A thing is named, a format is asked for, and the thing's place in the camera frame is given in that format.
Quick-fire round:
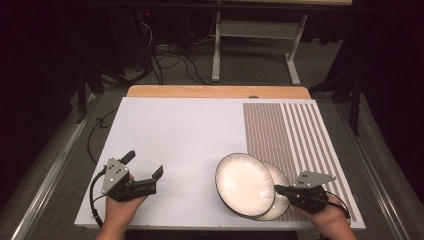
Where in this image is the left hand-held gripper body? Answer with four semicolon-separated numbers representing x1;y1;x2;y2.
100;157;158;203

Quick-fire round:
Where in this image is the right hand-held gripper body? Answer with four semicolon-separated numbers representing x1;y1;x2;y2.
286;170;337;215

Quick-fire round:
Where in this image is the white plate with dark rim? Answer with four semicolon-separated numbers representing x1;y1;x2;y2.
214;152;277;219
253;161;292;222

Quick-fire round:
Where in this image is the person's right hand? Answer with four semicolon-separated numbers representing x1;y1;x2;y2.
293;194;351;234

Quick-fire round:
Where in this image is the person's left hand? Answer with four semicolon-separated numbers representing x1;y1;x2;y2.
104;174;148;232

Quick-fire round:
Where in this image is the striped beige placemat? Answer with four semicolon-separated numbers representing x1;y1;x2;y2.
242;102;358;223

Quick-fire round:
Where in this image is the black metal stand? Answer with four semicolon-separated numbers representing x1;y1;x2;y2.
74;63;105;125
309;71;365;137

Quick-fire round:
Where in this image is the wooden table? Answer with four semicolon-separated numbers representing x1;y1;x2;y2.
126;84;312;100

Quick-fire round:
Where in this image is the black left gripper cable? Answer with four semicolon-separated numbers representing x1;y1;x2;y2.
88;167;108;229

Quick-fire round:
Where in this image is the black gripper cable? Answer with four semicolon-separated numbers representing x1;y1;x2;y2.
88;167;108;229
313;190;352;220

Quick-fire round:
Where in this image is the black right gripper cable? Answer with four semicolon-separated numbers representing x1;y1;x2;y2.
313;190;352;220

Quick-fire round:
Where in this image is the black floor cable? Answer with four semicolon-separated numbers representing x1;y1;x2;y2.
87;108;119;165

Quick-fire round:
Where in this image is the aluminium floor rail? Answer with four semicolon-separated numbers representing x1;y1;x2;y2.
11;93;101;240
334;99;412;240

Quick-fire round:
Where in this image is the tangle of black floor cables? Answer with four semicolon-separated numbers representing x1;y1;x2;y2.
138;19;214;86

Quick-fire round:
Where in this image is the white metal desk frame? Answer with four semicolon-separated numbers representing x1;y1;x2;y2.
206;0;354;86

